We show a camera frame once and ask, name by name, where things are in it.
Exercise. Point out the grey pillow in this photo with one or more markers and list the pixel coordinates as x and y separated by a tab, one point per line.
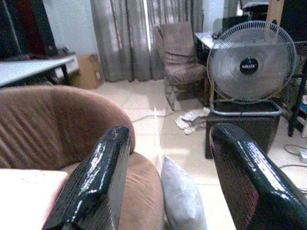
180	196

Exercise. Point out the white table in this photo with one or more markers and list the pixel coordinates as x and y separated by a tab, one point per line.
28	69

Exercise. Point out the brown fabric chair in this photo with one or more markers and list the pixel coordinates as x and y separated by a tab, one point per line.
177	60

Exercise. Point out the grey desk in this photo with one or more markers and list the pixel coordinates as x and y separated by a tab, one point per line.
204	38

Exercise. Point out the crumpled white cloth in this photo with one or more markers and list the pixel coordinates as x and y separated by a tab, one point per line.
189	119

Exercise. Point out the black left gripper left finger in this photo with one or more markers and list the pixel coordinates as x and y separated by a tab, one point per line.
96	182

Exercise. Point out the black box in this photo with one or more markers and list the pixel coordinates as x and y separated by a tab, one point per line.
261	129

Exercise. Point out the black television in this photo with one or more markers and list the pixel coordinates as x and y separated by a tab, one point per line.
24	24

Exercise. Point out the black monitor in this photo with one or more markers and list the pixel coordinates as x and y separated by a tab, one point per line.
293	19

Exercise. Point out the wooden post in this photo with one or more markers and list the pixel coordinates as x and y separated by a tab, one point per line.
275	10

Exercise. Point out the grey round fan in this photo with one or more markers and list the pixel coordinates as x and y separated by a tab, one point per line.
227	72

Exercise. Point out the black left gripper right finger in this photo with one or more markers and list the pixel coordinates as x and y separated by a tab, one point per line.
259	191

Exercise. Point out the cardboard box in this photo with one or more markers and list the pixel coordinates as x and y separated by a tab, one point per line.
86	72

